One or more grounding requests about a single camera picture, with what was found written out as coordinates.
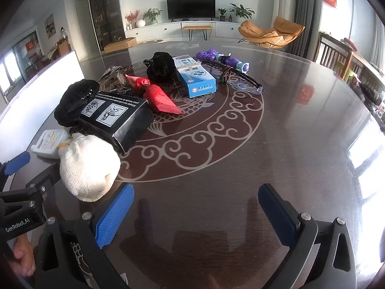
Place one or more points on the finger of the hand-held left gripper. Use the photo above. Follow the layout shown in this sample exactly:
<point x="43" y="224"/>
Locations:
<point x="18" y="162"/>
<point x="36" y="186"/>

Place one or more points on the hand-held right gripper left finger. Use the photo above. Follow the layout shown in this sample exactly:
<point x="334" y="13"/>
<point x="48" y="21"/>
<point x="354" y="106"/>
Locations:
<point x="115" y="213"/>

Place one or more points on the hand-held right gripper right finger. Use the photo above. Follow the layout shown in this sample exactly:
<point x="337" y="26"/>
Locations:
<point x="275" y="213"/>

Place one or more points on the white cloth pouch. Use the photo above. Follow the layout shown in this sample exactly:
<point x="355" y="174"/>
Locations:
<point x="90" y="165"/>

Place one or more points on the white storage box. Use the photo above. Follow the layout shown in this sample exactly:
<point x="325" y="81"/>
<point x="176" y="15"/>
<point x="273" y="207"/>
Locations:
<point x="39" y="84"/>

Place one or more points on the black box with white pictograms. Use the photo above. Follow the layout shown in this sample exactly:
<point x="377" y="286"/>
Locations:
<point x="132" y="126"/>

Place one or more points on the black fluffy hair claw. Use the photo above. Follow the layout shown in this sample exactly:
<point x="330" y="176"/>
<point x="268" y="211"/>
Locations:
<point x="161" y="66"/>

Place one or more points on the dark patterned desktop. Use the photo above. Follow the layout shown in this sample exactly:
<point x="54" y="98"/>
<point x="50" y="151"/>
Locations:
<point x="240" y="156"/>

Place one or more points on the person's left hand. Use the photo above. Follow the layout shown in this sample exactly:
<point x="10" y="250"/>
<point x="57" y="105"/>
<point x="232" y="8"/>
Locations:
<point x="24" y="256"/>

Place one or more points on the white plastic bottle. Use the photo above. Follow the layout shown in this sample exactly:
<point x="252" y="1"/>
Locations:
<point x="48" y="143"/>

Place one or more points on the black fuzzy cloth left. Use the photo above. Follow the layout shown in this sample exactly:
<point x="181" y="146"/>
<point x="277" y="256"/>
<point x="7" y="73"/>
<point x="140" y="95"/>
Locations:
<point x="72" y="102"/>

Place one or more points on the wooden side cabinet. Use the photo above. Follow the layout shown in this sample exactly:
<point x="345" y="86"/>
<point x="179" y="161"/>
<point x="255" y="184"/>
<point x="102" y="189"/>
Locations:
<point x="63" y="48"/>

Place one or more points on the red foil packet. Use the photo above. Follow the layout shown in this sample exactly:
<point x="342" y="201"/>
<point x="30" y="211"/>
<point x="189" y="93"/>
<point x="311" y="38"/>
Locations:
<point x="159" y="96"/>

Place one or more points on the cardboard box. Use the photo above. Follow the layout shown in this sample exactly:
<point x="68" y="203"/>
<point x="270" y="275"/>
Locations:
<point x="120" y="44"/>

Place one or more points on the blue and white box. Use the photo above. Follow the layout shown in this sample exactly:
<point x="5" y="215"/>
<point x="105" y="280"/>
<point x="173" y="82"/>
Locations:
<point x="195" y="78"/>

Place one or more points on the purple toy wand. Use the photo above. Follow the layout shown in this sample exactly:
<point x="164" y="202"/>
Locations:
<point x="210" y="55"/>

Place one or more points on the wooden chair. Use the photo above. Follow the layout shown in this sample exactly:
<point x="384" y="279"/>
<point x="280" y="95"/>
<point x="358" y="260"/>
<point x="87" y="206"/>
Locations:
<point x="327" y="51"/>

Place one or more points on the cluttered wooden side table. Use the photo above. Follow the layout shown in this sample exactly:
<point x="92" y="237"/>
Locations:
<point x="361" y="63"/>

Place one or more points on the dark bookshelf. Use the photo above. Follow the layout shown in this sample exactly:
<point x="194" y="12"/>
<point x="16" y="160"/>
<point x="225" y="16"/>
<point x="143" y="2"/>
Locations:
<point x="105" y="12"/>

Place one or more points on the orange lounge chair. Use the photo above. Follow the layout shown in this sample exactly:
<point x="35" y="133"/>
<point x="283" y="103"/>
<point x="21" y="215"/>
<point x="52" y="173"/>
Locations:
<point x="258" y="31"/>

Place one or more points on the red flower arrangement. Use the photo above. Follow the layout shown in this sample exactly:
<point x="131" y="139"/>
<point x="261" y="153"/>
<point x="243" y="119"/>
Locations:
<point x="132" y="16"/>

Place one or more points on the white round vase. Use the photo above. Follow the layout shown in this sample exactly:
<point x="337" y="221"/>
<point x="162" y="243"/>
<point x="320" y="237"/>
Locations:
<point x="140" y="23"/>

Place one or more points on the white television cabinet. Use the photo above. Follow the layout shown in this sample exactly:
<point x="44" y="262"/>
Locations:
<point x="162" y="31"/>

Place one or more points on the leafy potted plant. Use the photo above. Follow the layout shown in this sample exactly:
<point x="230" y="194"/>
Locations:
<point x="152" y="15"/>

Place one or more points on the wooden bench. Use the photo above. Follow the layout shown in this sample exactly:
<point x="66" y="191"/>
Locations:
<point x="197" y="27"/>

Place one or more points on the large potted plant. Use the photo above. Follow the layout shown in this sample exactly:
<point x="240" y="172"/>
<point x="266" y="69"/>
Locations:
<point x="242" y="11"/>

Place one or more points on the small potted plant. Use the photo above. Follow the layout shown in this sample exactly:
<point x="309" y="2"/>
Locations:
<point x="222" y="12"/>

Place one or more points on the black television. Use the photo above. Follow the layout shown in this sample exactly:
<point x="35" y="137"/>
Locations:
<point x="191" y="6"/>

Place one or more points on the wall painting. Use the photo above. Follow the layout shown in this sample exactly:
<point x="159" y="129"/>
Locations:
<point x="50" y="25"/>

